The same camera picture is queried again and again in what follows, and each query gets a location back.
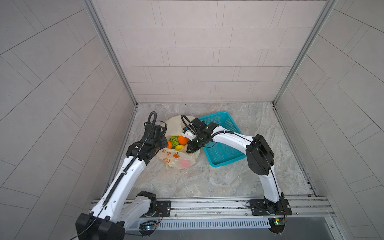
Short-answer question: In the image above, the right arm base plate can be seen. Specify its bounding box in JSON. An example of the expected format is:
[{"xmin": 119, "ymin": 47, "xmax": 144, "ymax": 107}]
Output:
[{"xmin": 246, "ymin": 199, "xmax": 293, "ymax": 216}]

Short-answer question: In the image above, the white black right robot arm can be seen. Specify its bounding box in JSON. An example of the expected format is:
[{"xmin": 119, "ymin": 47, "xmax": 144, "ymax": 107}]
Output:
[{"xmin": 181, "ymin": 115, "xmax": 285, "ymax": 215}]

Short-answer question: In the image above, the right circuit board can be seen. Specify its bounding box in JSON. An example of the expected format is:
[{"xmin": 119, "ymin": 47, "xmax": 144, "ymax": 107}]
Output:
[{"xmin": 268, "ymin": 218, "xmax": 286, "ymax": 234}]

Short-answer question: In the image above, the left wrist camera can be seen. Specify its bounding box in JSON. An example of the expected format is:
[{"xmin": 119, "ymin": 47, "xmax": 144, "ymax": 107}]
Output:
[{"xmin": 144, "ymin": 121, "xmax": 168, "ymax": 140}]

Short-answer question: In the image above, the left circuit board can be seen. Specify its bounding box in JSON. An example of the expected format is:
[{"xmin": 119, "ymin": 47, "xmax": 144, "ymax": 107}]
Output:
[{"xmin": 139, "ymin": 221, "xmax": 158, "ymax": 237}]

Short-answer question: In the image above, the aluminium corner post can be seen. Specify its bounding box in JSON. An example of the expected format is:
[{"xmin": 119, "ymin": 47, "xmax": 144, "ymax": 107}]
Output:
[
  {"xmin": 83, "ymin": 0, "xmax": 138, "ymax": 107},
  {"xmin": 272, "ymin": 0, "xmax": 337, "ymax": 106}
]

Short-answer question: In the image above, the left aluminium corner post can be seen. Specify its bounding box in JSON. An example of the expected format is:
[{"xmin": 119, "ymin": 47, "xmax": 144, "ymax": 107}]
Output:
[{"xmin": 83, "ymin": 0, "xmax": 138, "ymax": 107}]

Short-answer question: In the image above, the right aluminium corner post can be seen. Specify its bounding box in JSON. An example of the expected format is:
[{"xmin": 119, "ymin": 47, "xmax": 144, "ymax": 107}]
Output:
[{"xmin": 272, "ymin": 0, "xmax": 337, "ymax": 106}]

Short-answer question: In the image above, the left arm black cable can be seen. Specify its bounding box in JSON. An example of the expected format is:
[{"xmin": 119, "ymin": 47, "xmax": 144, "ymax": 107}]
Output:
[{"xmin": 69, "ymin": 111, "xmax": 168, "ymax": 240}]

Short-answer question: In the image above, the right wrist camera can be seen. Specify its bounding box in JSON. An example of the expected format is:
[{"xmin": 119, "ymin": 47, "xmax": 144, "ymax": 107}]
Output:
[{"xmin": 181, "ymin": 115, "xmax": 204, "ymax": 140}]

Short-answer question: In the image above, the yellow banana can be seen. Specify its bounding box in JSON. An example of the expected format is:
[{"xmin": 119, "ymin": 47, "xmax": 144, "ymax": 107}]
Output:
[{"xmin": 175, "ymin": 145, "xmax": 185, "ymax": 151}]

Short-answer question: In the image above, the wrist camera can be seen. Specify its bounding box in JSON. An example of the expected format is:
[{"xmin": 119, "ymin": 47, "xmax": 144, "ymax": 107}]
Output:
[
  {"xmin": 144, "ymin": 121, "xmax": 168, "ymax": 140},
  {"xmin": 181, "ymin": 115, "xmax": 204, "ymax": 140}
]

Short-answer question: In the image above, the teal plastic basket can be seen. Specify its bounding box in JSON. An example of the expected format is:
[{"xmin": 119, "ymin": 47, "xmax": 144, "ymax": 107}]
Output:
[{"xmin": 199, "ymin": 112, "xmax": 246, "ymax": 168}]

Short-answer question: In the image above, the white vent grille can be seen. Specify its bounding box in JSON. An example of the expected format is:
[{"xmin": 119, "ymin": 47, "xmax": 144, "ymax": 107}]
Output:
[{"xmin": 156, "ymin": 218, "xmax": 271, "ymax": 231}]

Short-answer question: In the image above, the orange fruit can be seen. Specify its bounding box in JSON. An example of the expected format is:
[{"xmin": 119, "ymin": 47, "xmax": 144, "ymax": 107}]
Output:
[{"xmin": 178, "ymin": 136, "xmax": 189, "ymax": 146}]

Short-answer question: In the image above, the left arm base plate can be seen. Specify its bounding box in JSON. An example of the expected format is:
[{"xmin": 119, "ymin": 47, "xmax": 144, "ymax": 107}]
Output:
[{"xmin": 141, "ymin": 201, "xmax": 172, "ymax": 218}]

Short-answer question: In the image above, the circuit board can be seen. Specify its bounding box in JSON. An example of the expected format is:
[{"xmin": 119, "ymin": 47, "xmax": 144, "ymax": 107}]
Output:
[
  {"xmin": 268, "ymin": 218, "xmax": 286, "ymax": 234},
  {"xmin": 139, "ymin": 221, "xmax": 158, "ymax": 237}
]

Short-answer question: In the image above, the cream fruit-print plastic bag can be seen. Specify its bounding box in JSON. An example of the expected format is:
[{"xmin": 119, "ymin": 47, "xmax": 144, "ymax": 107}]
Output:
[{"xmin": 156, "ymin": 116, "xmax": 200, "ymax": 170}]

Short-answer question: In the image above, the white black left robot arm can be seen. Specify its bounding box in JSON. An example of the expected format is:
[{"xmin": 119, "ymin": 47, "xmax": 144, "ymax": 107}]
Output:
[{"xmin": 76, "ymin": 137, "xmax": 168, "ymax": 240}]

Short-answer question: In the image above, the green fruit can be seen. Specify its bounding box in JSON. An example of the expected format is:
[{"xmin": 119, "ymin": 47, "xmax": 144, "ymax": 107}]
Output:
[{"xmin": 170, "ymin": 136, "xmax": 180, "ymax": 149}]

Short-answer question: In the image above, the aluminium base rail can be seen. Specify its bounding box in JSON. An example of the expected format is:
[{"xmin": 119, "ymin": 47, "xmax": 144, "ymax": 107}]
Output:
[{"xmin": 160, "ymin": 195, "xmax": 336, "ymax": 220}]

